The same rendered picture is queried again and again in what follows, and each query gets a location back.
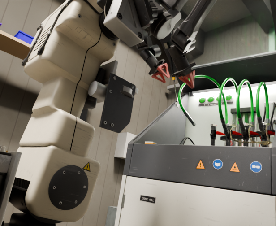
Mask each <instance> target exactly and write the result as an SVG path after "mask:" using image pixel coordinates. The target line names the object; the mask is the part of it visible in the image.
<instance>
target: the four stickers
mask: <svg viewBox="0 0 276 226"><path fill-rule="evenodd" d="M262 164H263V162H260V161H250V172H255V173H262ZM196 169H205V159H196ZM212 169H219V170H222V169H223V159H213V165H212ZM240 171H241V162H240V161H230V163H229V172H238V173H240Z"/></svg>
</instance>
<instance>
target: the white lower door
mask: <svg viewBox="0 0 276 226"><path fill-rule="evenodd" d="M121 208H122V210H121V218H120V224H119V226H276V197H275V196H269V195H262V194H255V193H248V192H242V191H232V190H225V189H219V188H212V187H202V186H196V185H189V184H182V183H173V182H166V181H159V180H152V179H145V178H136V177H129V176H127V179H126V185H125V192H124V194H123V196H122V202H121Z"/></svg>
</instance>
